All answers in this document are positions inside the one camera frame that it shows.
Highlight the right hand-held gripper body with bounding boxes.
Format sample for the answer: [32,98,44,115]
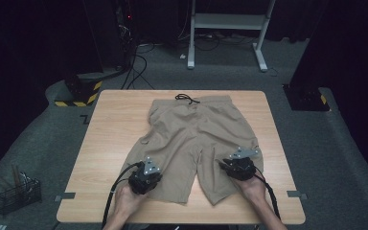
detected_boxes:
[221,146,260,182]

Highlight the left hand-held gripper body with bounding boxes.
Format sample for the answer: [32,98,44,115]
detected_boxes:
[127,155,164,196]

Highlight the khaki shorts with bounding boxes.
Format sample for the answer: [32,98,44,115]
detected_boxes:
[118,93,265,206]

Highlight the person's right hand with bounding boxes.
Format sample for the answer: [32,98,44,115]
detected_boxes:
[232,173,268,206]

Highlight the person's left hand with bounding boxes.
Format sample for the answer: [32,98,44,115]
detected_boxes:
[112,183,149,222]

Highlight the grey tape strip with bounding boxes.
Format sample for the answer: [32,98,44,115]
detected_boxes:
[286,190,309,201]
[54,192,77,203]

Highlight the black yellow striped stand base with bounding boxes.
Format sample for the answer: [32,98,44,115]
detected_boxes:
[54,74,104,108]

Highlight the dark equipment rack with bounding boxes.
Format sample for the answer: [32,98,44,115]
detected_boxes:
[114,0,136,69]

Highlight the black floor cables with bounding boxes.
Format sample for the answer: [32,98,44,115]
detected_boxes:
[120,40,156,91]

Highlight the black wire basket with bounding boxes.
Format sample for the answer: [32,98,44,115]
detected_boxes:
[0,177,43,217]

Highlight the white metal stand frame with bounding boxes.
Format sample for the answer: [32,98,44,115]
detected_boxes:
[186,0,276,73]

